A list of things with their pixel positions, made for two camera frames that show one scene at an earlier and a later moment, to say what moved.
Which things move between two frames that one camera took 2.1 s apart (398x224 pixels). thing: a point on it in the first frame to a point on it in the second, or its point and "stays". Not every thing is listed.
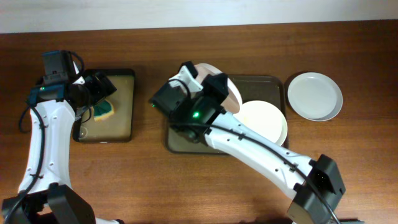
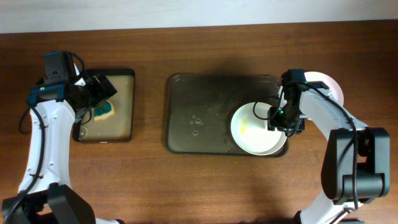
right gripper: [210, 84] to [273, 122]
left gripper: [101, 92] stays
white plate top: [233, 102] to [313, 76]
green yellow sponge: [102, 109] stays
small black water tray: [110, 121] stays
